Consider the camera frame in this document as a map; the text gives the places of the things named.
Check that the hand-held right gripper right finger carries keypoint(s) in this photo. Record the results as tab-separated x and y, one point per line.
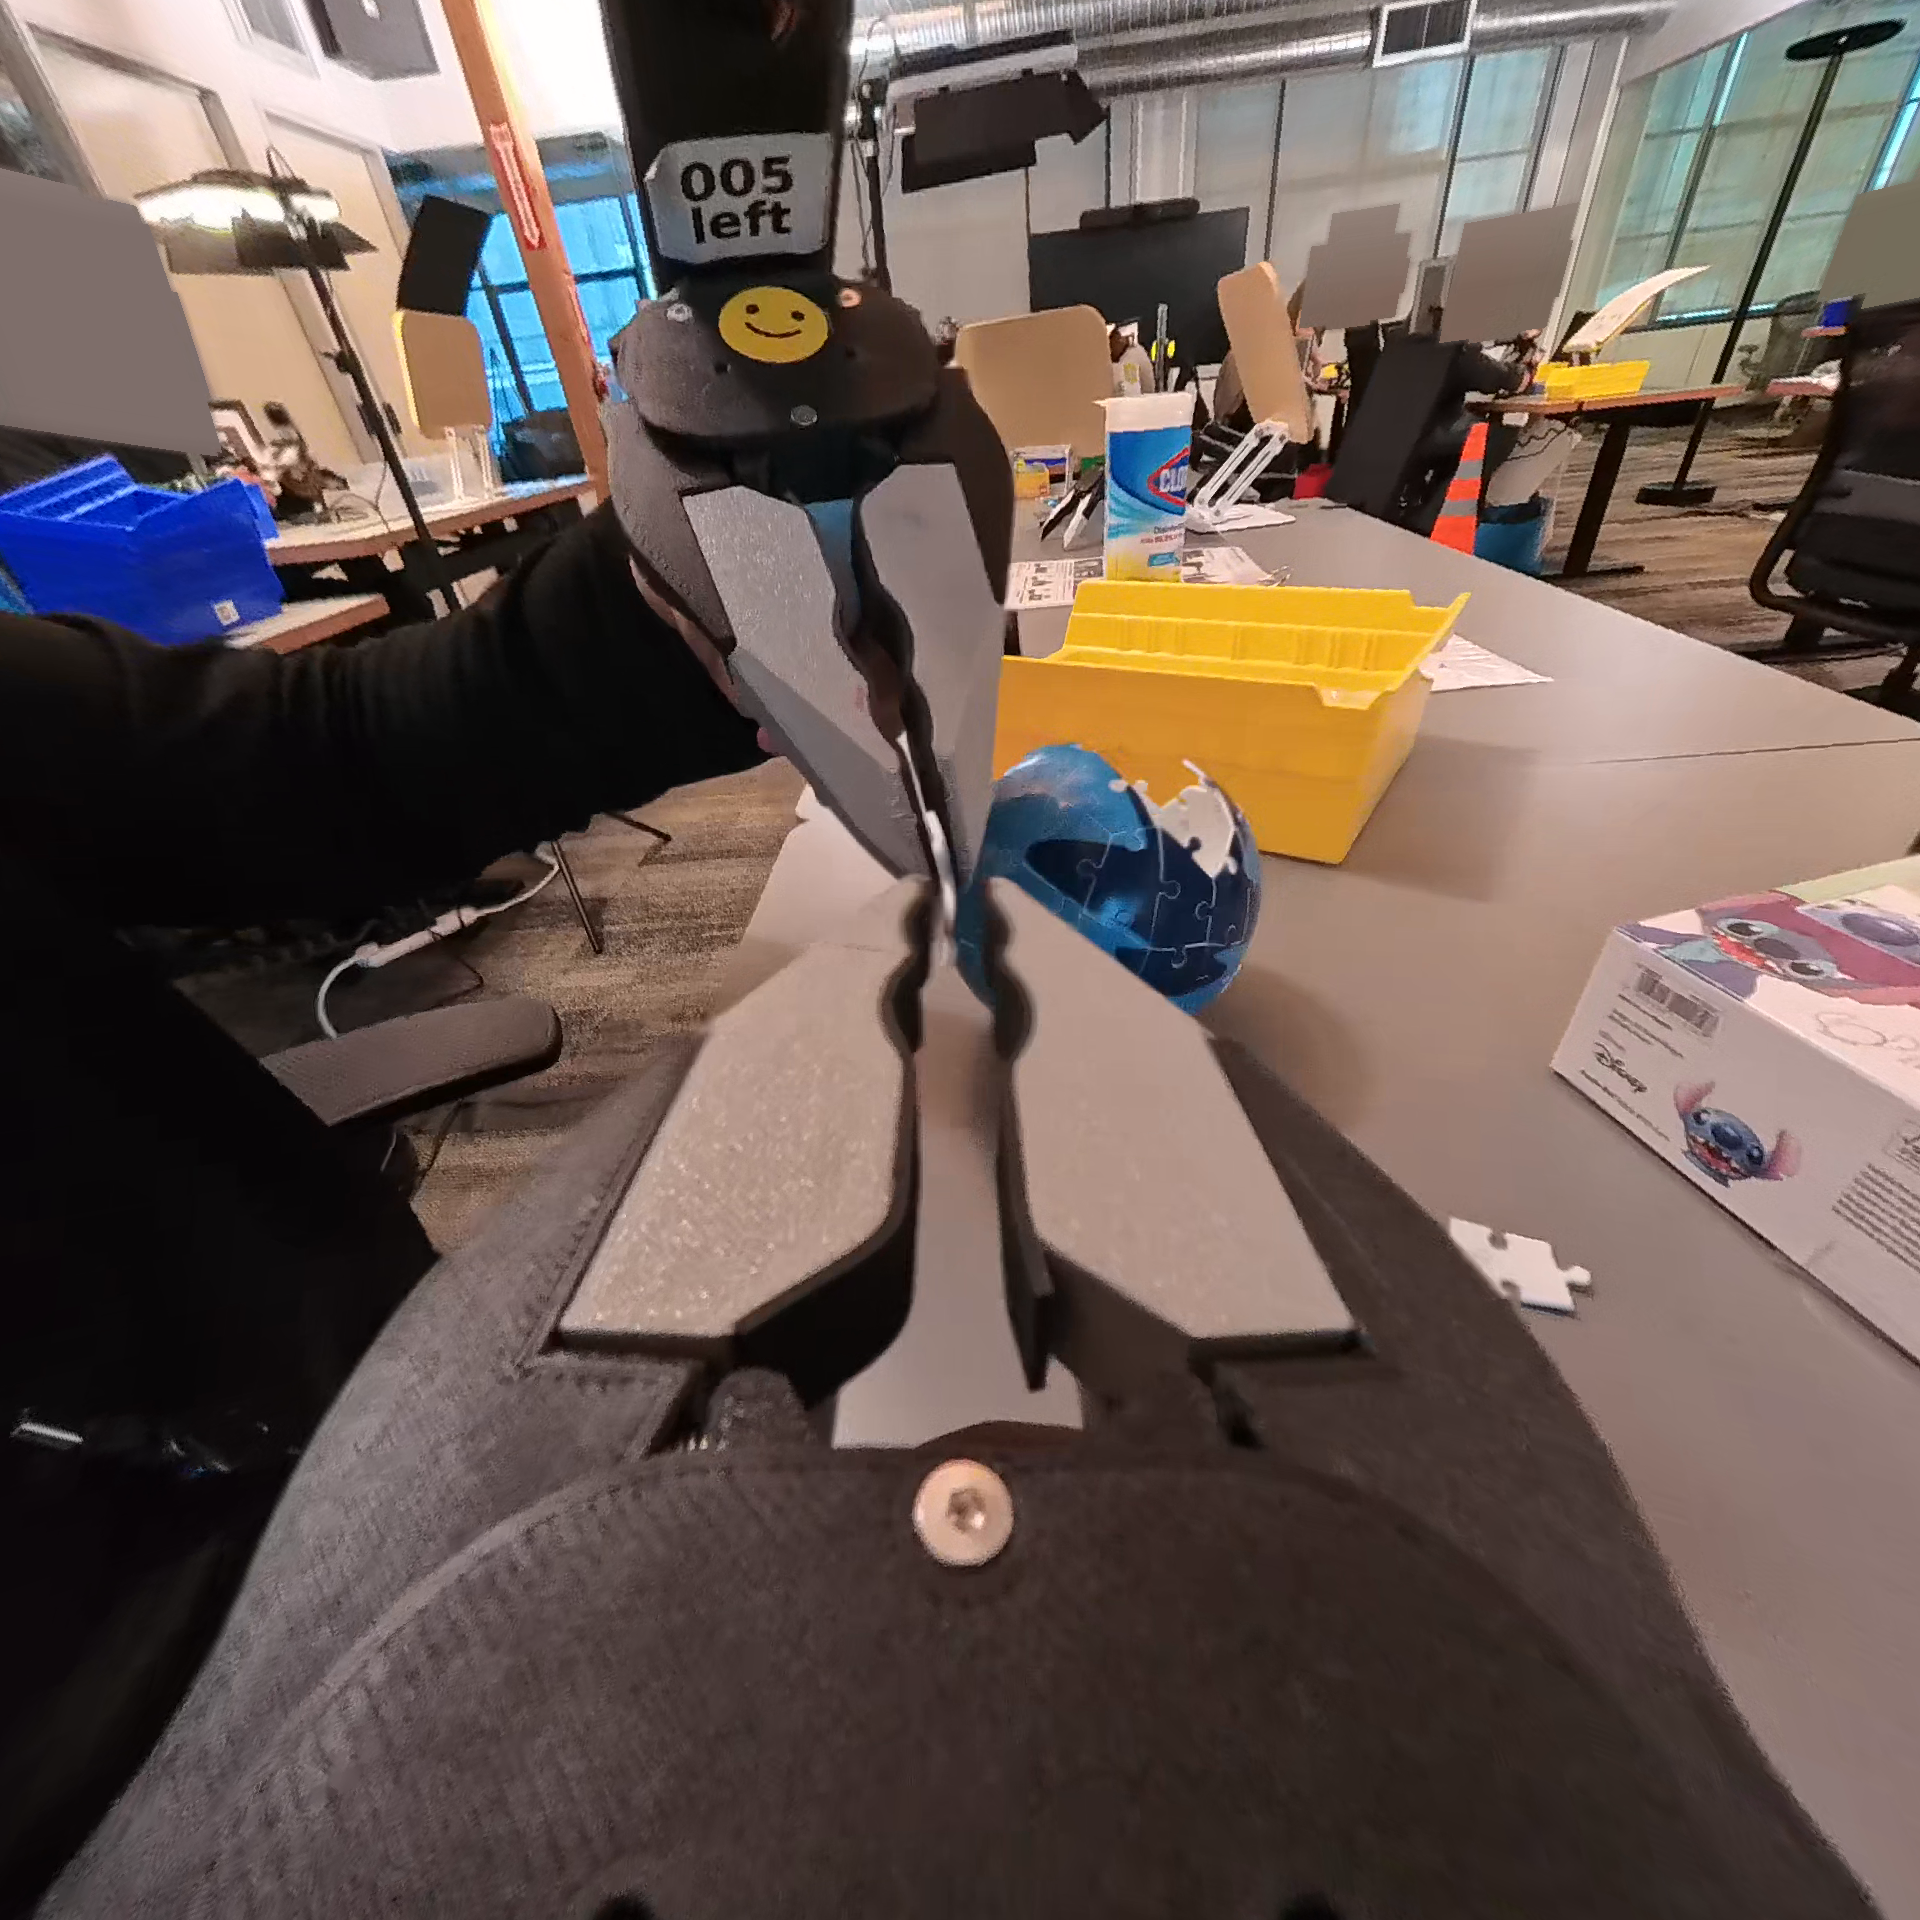
1169	1199

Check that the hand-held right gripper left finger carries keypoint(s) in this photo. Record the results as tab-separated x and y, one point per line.
748	1186

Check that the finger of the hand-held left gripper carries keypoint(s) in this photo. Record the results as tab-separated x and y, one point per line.
782	630
944	597

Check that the blue puzzle ball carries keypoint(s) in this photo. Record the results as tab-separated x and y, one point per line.
1110	887

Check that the person's left forearm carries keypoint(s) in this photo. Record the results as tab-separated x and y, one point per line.
377	750

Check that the printed puzzle box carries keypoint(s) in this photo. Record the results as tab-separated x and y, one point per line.
1755	1077

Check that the person's left hand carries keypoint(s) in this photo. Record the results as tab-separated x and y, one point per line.
887	682

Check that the printed paper sheet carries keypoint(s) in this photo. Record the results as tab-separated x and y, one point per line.
1483	664
1048	580

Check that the disinfecting wipes canister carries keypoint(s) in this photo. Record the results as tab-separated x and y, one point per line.
1146	495

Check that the wooden document stand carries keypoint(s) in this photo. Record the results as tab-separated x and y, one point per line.
1036	377
1260	344

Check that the yellow plastic bin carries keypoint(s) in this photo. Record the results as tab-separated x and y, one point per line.
1592	380
1198	737

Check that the white tablet stand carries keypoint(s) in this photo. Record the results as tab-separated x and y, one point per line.
1238	480

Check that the orange steel column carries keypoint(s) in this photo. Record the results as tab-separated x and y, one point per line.
515	192

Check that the black light panel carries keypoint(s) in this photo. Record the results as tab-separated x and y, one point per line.
990	111

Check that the black chair armrest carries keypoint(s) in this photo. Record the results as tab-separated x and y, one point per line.
418	1049

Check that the orange traffic cone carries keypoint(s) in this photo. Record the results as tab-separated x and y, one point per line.
1462	495

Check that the studio light on stand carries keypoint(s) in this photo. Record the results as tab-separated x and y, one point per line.
254	216

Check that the blue plastic bin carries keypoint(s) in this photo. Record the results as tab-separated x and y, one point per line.
133	556

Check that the black floor lamp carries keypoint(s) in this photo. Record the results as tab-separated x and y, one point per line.
1799	180

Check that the black wall monitor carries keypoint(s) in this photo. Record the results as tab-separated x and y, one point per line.
1141	278

